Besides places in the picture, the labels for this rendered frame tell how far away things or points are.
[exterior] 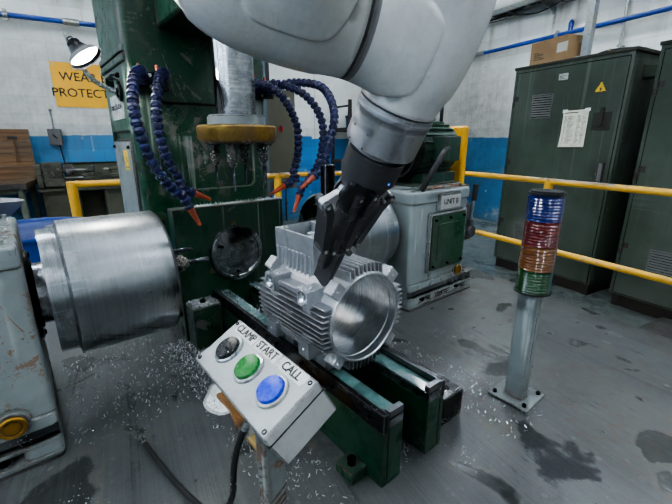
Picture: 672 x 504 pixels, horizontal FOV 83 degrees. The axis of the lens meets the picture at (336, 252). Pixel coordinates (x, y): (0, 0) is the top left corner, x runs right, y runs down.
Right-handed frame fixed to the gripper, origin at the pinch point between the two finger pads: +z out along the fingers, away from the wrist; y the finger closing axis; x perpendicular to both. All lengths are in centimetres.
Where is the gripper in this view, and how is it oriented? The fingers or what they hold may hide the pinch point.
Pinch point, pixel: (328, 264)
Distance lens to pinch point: 59.2
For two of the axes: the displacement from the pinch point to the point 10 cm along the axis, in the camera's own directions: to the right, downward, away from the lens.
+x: 5.4, 6.7, -5.0
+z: -3.2, 7.2, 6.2
